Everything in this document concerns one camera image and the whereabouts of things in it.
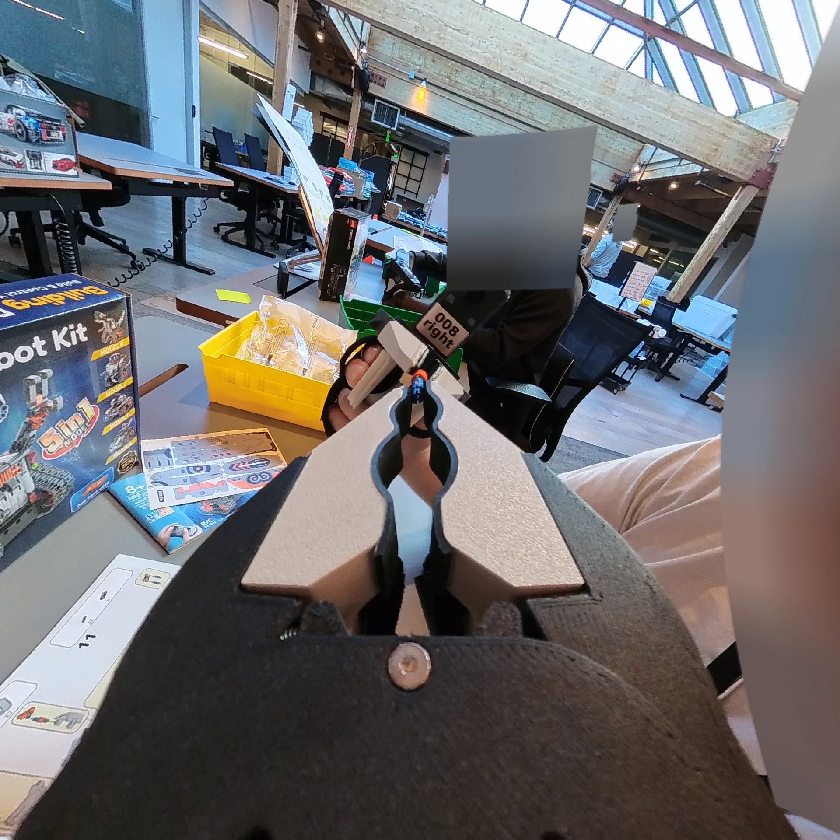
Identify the toy car box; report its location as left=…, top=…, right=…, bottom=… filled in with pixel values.
left=0, top=56, right=84, bottom=178

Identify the black product box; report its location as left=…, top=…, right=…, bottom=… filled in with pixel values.
left=319, top=208, right=372, bottom=303

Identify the robot sticker sheet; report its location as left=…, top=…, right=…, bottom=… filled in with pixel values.
left=140, top=428, right=289, bottom=511

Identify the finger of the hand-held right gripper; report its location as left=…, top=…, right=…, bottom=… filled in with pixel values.
left=378, top=319, right=429, bottom=378
left=424, top=367, right=471, bottom=403

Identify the handwritten sign board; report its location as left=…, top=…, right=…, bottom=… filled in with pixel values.
left=619, top=261, right=658, bottom=304

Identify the blue booklet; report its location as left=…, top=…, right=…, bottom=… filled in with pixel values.
left=108, top=472, right=265, bottom=556

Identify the blue robot kit box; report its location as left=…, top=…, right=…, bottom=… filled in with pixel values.
left=0, top=276, right=142, bottom=572

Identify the green plastic bin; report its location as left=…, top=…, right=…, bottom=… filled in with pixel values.
left=338, top=294, right=448, bottom=343

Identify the yellow plastic bin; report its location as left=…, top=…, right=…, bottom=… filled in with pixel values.
left=198, top=310, right=370, bottom=434

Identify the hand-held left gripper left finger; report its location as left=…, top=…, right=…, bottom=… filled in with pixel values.
left=240, top=386, right=412, bottom=636

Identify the white storage box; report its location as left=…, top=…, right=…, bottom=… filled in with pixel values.
left=681, top=294, right=737, bottom=340

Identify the white poster board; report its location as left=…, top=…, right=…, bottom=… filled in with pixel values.
left=255, top=92, right=337, bottom=252

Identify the open instruction booklet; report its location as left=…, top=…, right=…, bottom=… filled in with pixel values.
left=0, top=553, right=182, bottom=840

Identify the person's right hand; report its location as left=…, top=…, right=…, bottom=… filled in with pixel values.
left=327, top=344, right=448, bottom=508

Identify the black mesh office chair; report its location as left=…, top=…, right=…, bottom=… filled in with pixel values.
left=489, top=295, right=652, bottom=462

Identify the wood-edged grey desk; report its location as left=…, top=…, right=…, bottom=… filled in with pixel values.
left=75, top=131, right=235, bottom=277
left=175, top=217, right=455, bottom=329
left=0, top=169, right=114, bottom=280
left=213, top=161, right=304, bottom=258

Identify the pile of clear plastic bags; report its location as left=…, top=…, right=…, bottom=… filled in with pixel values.
left=235, top=295, right=359, bottom=385

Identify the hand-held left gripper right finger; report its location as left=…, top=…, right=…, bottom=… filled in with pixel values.
left=419, top=382, right=586, bottom=636

